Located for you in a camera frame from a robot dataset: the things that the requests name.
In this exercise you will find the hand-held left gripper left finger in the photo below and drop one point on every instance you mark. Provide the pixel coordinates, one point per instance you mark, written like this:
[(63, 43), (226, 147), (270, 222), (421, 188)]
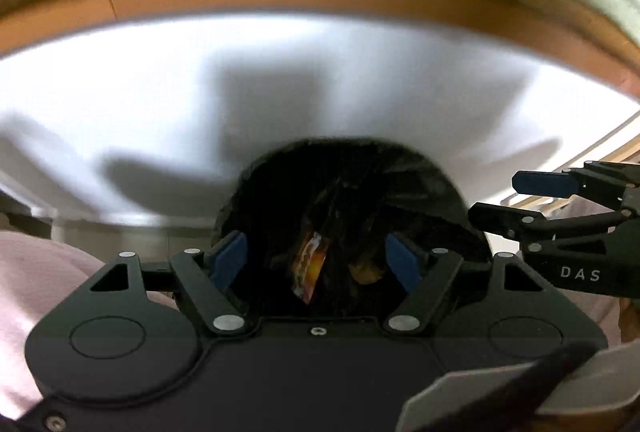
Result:
[(229, 262)]

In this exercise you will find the orange snack wrapper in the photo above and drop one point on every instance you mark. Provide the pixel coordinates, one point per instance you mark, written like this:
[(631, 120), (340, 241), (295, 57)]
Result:
[(311, 264)]

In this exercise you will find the black trash bin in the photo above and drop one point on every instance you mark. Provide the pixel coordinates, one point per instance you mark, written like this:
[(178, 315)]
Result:
[(280, 192)]

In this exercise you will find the white bedsheet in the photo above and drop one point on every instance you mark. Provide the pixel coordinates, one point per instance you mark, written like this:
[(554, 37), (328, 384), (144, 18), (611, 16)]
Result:
[(300, 76)]

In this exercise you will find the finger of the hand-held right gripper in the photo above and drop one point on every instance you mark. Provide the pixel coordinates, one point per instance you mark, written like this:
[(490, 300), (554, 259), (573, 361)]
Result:
[(500, 216), (542, 183)]

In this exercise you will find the brown scrap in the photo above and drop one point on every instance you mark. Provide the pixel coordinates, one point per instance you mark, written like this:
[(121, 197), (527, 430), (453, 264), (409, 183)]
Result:
[(365, 271)]

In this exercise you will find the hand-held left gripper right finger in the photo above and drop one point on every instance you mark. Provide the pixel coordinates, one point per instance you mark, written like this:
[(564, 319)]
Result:
[(402, 264)]

